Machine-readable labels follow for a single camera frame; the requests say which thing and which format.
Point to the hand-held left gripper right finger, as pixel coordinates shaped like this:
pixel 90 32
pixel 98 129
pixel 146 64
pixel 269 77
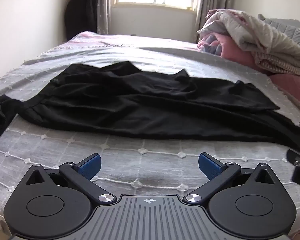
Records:
pixel 211 166

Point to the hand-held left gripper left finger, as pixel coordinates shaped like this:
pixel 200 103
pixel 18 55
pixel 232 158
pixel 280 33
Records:
pixel 88 167

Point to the black pants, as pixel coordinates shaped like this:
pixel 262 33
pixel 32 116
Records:
pixel 145 105

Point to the grey checked bedspread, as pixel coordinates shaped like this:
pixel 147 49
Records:
pixel 130 160

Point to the pink pillow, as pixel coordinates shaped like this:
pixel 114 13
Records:
pixel 292 83

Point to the striped folded blanket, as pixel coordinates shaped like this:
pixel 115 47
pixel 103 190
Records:
pixel 277 63

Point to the pink bed sheet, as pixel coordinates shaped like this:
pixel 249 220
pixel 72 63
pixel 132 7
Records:
pixel 120 40

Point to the folded beige and pink quilts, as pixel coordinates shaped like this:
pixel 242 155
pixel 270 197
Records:
pixel 257 32

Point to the grey padded headboard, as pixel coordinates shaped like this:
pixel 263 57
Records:
pixel 292 30

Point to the dark hanging jacket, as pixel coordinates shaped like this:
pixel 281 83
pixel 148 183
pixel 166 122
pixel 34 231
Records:
pixel 81 15

